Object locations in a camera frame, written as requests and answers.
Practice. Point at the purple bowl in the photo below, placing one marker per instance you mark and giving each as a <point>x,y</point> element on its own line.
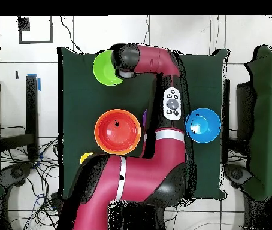
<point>144,117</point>

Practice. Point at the large orange bowl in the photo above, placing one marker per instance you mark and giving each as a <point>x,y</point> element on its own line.
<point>96,131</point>

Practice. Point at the green bowl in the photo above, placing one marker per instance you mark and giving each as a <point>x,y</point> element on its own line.
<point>103,71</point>

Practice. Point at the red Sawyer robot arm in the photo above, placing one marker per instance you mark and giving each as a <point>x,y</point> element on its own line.
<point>150,172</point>

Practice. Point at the yellow cup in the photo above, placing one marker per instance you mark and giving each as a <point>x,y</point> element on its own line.
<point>85,157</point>

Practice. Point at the dark green table cloth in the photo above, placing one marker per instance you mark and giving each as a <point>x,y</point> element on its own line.
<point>83,100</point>

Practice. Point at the large blue bowl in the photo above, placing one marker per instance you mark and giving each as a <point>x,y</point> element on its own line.
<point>205,125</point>

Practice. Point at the blue tape strip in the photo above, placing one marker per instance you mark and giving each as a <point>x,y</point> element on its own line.
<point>39,85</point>

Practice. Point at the black metal stand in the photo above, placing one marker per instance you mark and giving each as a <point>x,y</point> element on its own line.
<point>31,107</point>

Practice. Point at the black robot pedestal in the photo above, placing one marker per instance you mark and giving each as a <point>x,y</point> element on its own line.
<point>138,218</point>

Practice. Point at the black square frame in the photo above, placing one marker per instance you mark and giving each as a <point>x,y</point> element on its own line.
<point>23,24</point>

